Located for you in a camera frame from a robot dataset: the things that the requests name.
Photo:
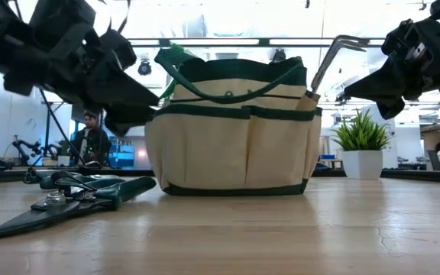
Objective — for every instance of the black overhead frame beam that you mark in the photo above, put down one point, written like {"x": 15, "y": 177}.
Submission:
{"x": 264, "y": 42}

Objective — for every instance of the green plant in white pot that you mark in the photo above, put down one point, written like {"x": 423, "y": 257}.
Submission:
{"x": 361, "y": 164}

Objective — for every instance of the black-bladed green pruning shears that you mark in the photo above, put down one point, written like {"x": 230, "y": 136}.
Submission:
{"x": 21, "y": 223}

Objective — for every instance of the black ceiling-mounted camera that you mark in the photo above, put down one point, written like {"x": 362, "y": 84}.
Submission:
{"x": 144, "y": 68}
{"x": 278, "y": 56}

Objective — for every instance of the blue storage bins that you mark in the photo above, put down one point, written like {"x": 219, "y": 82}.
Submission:
{"x": 122, "y": 156}

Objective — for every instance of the black aluminium table frame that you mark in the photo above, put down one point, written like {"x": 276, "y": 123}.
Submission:
{"x": 415, "y": 175}

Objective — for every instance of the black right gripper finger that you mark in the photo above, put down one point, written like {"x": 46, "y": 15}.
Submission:
{"x": 384, "y": 86}
{"x": 393, "y": 109}

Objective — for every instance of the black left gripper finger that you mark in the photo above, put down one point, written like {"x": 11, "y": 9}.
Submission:
{"x": 124, "y": 93}
{"x": 128, "y": 120}

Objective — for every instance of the background black robot arm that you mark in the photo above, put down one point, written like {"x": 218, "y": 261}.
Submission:
{"x": 21, "y": 147}

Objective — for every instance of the beige gardening bag green trim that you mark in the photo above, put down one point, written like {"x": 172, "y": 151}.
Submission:
{"x": 204, "y": 153}

